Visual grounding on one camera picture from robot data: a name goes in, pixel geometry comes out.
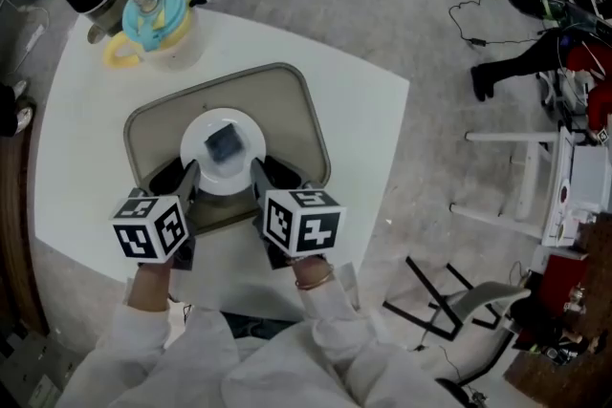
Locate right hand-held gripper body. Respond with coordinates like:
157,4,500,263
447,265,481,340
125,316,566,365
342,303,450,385
251,188,347,272

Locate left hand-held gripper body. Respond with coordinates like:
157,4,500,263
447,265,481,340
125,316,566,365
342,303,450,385
109,186,202,272

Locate white round plate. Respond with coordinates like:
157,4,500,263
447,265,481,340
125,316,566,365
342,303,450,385
180,107,268,197

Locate small dark blue item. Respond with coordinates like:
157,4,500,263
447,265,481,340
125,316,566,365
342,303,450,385
205,122,246,164

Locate person's left forearm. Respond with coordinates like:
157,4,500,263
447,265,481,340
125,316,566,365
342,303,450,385
56,258,176,408

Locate person's right forearm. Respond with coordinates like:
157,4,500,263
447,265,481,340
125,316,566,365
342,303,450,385
290,253,398,408

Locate beige plastic tray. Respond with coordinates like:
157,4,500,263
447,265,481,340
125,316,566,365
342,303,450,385
122,61,333,236

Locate brown wooden cabinet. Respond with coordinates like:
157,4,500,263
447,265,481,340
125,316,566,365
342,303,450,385
0,123,51,336

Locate yellow mug with blue lid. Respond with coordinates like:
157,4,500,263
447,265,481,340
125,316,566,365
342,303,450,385
102,0,195,71

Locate person's white-clothed body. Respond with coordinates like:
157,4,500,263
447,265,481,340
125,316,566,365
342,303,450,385
157,305,460,408

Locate silver shoes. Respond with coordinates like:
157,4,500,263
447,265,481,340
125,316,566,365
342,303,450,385
11,79,37,136

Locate white power strip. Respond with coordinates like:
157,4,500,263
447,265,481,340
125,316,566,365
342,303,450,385
23,23,47,54

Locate grey office chair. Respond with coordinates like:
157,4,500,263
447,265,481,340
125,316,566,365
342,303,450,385
433,280,533,400

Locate red box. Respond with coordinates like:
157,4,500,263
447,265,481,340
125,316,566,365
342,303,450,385
534,252,590,319

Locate white side table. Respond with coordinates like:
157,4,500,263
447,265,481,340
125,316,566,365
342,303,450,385
541,127,612,248

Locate gold bracelet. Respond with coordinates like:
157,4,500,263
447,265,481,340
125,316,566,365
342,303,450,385
294,263,337,292

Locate black metal frame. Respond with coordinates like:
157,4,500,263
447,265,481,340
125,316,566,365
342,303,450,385
382,254,503,343

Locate white frame stool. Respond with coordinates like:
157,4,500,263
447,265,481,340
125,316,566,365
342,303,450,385
448,130,568,239

